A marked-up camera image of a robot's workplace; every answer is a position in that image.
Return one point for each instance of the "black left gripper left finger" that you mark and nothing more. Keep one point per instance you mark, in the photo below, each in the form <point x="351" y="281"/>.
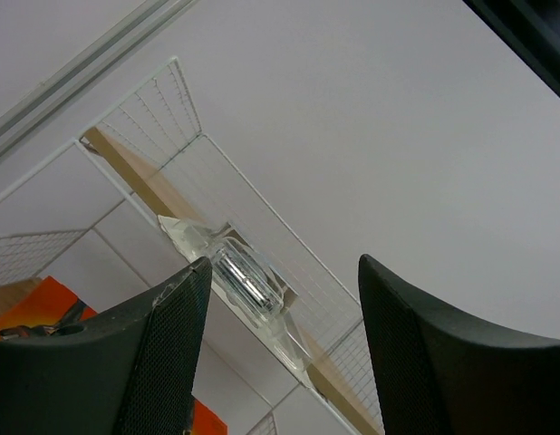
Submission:
<point x="127" y="370"/>

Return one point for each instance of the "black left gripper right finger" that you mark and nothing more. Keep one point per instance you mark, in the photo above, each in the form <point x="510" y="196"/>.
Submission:
<point x="440" y="370"/>

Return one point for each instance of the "orange Fusion5 box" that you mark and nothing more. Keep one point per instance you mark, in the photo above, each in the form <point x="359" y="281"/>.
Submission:
<point x="205" y="422"/>
<point x="39" y="307"/>

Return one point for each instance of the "clear blue blister razor pack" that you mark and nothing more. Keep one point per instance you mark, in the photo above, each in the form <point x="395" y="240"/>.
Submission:
<point x="245" y="282"/>

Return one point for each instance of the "white wire wooden shelf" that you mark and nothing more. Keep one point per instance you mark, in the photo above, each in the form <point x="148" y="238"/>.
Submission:
<point x="140" y="192"/>

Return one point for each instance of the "aluminium corner post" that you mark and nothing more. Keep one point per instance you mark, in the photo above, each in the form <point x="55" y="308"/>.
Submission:
<point x="84" y="70"/>

